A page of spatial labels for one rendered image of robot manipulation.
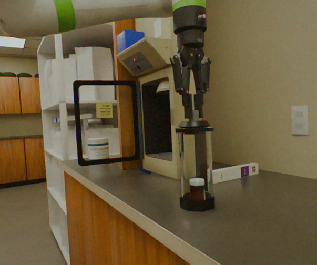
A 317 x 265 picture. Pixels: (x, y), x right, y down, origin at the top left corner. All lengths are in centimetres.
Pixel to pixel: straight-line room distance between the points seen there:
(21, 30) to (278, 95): 100
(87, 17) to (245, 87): 87
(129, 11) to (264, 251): 69
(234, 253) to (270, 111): 85
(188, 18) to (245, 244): 55
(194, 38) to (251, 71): 67
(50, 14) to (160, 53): 48
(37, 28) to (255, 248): 70
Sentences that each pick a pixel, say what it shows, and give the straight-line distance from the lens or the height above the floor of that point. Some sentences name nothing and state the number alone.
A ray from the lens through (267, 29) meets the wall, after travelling 137.
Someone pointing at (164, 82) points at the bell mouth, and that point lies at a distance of 123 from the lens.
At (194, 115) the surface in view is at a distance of 76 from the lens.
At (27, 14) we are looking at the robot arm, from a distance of 76.
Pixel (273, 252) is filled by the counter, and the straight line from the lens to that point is 59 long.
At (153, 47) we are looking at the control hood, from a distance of 110.
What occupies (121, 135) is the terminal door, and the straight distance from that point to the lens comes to 134.
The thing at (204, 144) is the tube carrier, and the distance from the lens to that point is 74.
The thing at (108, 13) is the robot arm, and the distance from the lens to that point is 83.
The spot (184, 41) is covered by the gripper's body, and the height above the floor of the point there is 140.
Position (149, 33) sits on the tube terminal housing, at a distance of 132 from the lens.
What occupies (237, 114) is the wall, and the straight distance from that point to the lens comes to 144.
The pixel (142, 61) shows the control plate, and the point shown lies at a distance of 122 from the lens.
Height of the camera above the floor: 120
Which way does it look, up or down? 3 degrees down
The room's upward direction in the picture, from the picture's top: 3 degrees counter-clockwise
